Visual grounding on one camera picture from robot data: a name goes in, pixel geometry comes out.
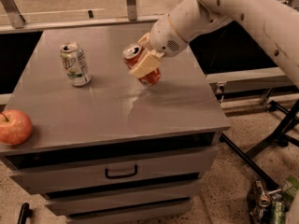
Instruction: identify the red apple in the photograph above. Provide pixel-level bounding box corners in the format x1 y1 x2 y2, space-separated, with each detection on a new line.
0 110 33 146

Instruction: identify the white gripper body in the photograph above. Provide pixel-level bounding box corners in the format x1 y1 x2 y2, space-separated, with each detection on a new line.
149 15 188 57

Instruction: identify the red coke can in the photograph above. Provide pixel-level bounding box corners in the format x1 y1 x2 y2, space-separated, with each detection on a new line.
122 43 164 86

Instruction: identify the white green 7up can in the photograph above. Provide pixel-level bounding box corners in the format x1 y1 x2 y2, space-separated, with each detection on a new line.
60 42 91 87

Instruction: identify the black object on floor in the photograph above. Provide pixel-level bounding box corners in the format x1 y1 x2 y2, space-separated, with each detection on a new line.
17 203 32 224

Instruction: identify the grey drawer cabinet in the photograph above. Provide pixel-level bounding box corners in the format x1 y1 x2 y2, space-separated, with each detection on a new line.
1 24 228 224

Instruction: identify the black drawer handle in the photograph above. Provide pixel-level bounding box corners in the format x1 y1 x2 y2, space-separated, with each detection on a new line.
105 164 138 180

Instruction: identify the black metal stand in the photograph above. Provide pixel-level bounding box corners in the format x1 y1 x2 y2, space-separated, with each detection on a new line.
220 100 299 190

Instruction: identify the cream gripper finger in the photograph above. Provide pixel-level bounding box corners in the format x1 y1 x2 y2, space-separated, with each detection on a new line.
137 33 151 50
128 51 164 78

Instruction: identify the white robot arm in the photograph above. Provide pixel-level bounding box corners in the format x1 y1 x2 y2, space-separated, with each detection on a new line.
130 0 299 87

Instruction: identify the pile of crushed cans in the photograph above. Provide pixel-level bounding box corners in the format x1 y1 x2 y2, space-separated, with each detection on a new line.
247 175 299 224

